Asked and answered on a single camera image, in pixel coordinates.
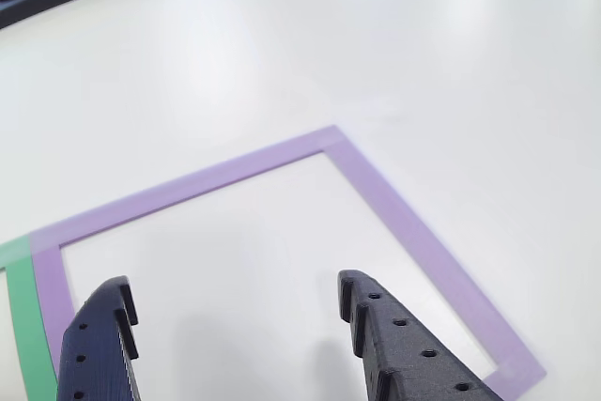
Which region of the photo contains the green tape square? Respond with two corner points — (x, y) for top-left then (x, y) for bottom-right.
(0, 235), (60, 401)

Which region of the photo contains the purple tape square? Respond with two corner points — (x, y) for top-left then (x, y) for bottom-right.
(28, 124), (547, 401)

